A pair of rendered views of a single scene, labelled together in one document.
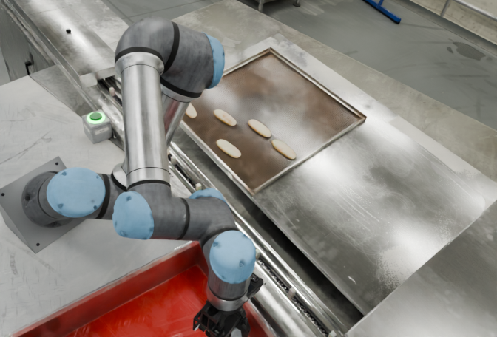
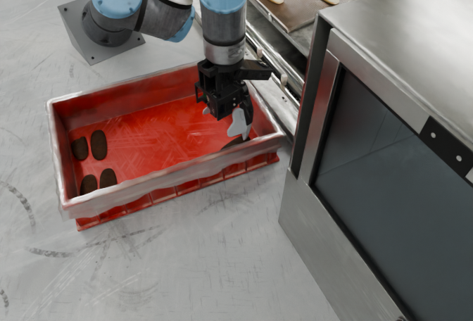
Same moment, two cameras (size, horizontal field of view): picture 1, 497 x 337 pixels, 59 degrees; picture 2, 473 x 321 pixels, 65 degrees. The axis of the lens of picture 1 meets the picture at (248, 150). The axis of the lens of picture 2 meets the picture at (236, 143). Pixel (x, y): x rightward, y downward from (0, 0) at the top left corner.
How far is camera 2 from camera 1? 0.43 m
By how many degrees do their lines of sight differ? 15
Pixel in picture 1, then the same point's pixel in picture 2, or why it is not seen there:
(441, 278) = not seen: outside the picture
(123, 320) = (150, 117)
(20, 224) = (79, 37)
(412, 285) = not seen: outside the picture
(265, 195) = (301, 33)
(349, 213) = not seen: hidden behind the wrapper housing
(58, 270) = (105, 78)
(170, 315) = (192, 119)
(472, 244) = not seen: outside the picture
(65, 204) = (103, 1)
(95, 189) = not seen: outside the picture
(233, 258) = not seen: outside the picture
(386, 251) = not seen: hidden behind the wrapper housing
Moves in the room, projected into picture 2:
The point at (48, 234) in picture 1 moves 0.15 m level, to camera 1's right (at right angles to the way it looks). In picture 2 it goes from (102, 51) to (146, 62)
